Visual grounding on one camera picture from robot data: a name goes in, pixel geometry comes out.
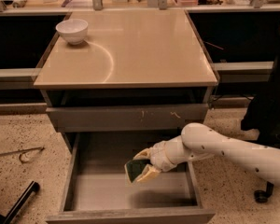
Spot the black office chair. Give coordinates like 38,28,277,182
240,11,280,203

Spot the white ceramic bowl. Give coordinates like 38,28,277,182
56,19,88,45

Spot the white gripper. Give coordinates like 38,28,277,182
133,141,176,183

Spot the open middle drawer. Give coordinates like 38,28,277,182
47,131,215,224

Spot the thin cable on floor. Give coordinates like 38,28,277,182
0,146,46,164

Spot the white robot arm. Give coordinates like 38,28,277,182
130,123,280,187

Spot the grey drawer cabinet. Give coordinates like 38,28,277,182
35,9,218,147

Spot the grey top drawer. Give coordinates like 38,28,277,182
47,104,208,133

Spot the green yellow sponge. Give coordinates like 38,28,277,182
124,159,151,183

